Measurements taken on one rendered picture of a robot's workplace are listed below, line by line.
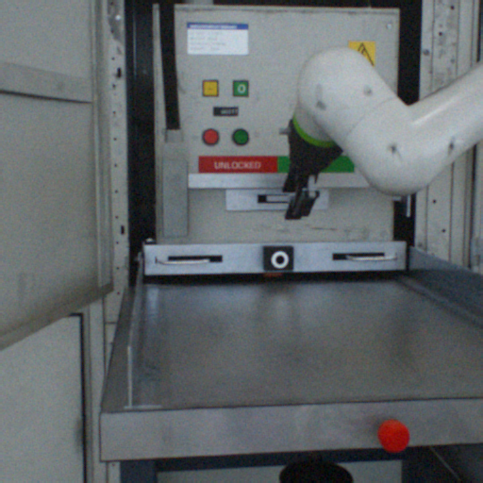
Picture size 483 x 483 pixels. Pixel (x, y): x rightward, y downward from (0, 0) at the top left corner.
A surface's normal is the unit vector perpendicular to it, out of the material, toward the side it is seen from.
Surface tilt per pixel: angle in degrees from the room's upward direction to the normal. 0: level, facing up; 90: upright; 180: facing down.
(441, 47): 90
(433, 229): 90
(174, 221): 90
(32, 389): 90
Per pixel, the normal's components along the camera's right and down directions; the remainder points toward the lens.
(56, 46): 0.98, 0.03
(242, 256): 0.11, 0.12
